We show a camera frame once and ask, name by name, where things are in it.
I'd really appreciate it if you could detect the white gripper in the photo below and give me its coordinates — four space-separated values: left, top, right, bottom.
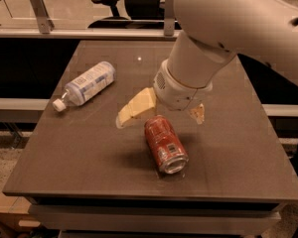
116 60 213 129

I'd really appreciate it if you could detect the red soda can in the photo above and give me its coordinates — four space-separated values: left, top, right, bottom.
144 115 189 175

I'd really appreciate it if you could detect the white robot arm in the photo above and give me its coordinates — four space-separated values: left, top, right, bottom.
116 0 298 128

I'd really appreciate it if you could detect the clear blue-label plastic bottle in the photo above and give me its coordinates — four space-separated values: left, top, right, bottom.
53 61 116 112

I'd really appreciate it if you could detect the black office chair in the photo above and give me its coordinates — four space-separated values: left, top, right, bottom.
88 0 164 29

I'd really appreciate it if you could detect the glass barrier panel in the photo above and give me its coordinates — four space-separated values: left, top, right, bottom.
0 0 298 40

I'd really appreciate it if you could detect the wooden box under table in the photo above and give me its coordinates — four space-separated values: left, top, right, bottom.
0 193 41 234

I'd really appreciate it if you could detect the middle metal glass bracket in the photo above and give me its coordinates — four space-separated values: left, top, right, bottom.
164 0 175 37

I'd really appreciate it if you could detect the metal glass bracket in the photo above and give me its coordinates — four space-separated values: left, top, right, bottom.
164 0 175 37
30 0 54 34

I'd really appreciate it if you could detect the left metal glass bracket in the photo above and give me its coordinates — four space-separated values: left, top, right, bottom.
30 0 54 34

